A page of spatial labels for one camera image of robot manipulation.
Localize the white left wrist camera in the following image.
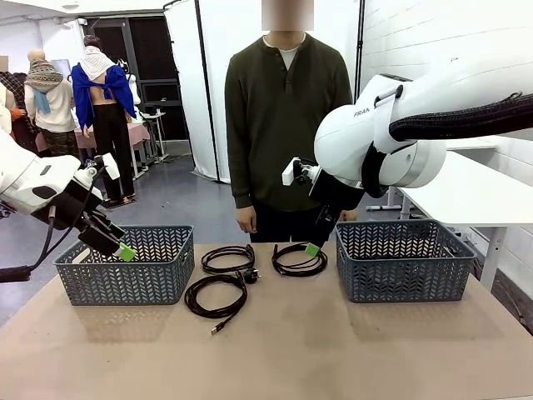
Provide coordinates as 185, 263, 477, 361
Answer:
85, 152, 122, 181

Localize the mannequin in blue shirt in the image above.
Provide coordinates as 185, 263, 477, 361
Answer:
70, 34, 138, 206

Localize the person in plaid scarf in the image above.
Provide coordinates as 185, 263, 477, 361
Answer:
0, 54, 42, 156

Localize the right arm black cable sleeve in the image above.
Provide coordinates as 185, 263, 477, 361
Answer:
361, 92, 533, 199

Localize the black power cable round plug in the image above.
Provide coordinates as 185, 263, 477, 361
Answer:
201, 243, 262, 285

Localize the left arm black cable sleeve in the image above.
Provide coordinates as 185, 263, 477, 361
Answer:
0, 265, 32, 284

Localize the large white table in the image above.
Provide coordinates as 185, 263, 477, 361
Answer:
366, 150, 533, 291

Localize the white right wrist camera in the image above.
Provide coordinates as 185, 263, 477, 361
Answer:
281, 157, 321, 187

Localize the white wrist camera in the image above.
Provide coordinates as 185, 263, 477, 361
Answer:
85, 152, 122, 181
281, 157, 321, 187

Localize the small white desk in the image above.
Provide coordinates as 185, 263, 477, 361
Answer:
139, 110, 170, 164

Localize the white backdrop screen black frame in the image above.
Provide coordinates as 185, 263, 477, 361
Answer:
163, 0, 366, 184

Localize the table with pink cloth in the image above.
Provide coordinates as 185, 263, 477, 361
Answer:
35, 122, 152, 170

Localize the small white table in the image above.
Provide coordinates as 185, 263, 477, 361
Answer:
444, 138, 497, 152

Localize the white bare mannequin torso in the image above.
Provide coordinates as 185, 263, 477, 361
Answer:
117, 57, 142, 123

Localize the person's right hand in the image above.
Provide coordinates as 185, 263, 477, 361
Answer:
236, 207, 258, 234

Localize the black braided USB cable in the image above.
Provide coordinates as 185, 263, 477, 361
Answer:
183, 272, 249, 337

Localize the mannequin with patterned scarf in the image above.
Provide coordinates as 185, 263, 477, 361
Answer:
23, 48, 82, 158

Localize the person's right forearm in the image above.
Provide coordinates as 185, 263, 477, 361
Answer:
227, 149, 257, 209

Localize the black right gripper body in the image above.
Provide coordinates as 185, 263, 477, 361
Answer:
308, 168, 368, 214

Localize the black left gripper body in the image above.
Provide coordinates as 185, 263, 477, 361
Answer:
53, 182, 105, 231

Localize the grey plastic lattice basket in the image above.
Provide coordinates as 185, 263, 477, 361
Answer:
53, 225, 196, 307
335, 219, 478, 304

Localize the person in green sweater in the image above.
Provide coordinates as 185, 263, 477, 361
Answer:
224, 0, 355, 243

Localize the dark glass doorway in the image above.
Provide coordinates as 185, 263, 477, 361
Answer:
81, 15, 191, 143

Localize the arm black cable sleeve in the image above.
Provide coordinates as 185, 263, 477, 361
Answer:
0, 265, 32, 284
361, 92, 533, 199

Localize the thin black left wrist cable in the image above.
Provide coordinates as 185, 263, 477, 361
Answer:
28, 166, 106, 273

